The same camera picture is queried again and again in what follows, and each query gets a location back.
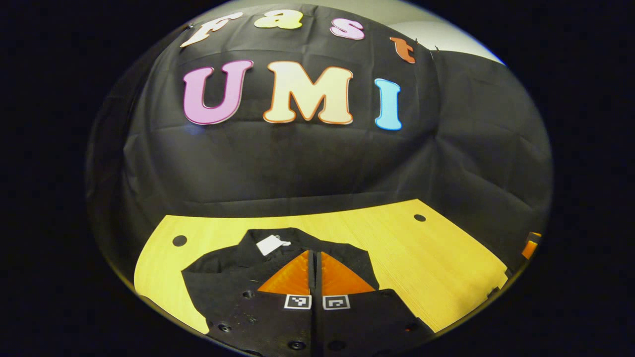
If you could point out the black backdrop cloth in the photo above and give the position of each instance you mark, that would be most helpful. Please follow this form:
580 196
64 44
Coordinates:
307 163

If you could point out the black shirt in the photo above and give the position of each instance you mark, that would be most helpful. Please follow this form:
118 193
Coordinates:
228 277

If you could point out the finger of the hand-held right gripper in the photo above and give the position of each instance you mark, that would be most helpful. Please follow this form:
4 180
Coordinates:
530 247

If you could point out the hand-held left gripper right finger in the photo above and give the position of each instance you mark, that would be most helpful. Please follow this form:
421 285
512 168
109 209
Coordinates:
357 322

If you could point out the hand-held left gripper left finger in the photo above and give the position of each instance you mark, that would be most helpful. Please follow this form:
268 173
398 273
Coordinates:
278 322

